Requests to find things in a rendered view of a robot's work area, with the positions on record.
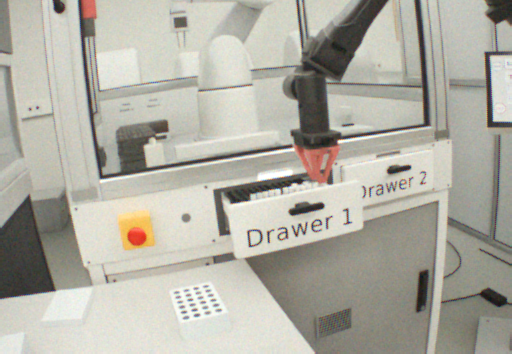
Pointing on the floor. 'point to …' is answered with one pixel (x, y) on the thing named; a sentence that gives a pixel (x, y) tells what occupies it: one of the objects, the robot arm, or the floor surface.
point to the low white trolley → (160, 318)
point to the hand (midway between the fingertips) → (317, 177)
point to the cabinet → (342, 279)
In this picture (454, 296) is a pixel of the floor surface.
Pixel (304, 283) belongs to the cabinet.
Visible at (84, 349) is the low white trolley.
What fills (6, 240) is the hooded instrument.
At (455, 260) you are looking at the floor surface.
